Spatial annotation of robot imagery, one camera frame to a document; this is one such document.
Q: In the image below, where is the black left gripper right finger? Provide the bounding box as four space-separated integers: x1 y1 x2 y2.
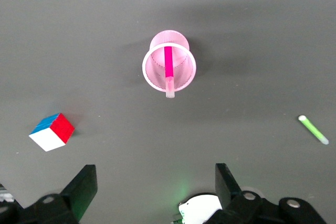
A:
206 163 264 224

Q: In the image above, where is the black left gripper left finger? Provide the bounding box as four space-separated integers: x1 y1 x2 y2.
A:
23 164 99 224

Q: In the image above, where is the pink marker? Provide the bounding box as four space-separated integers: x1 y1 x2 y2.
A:
164 46 176 100

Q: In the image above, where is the rubik's cube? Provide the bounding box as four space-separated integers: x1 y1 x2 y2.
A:
28 112 76 153

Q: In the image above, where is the green marker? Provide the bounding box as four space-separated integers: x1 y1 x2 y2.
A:
298 114 330 146

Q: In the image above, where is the pink cup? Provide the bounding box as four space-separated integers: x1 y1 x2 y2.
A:
141 29 197 97

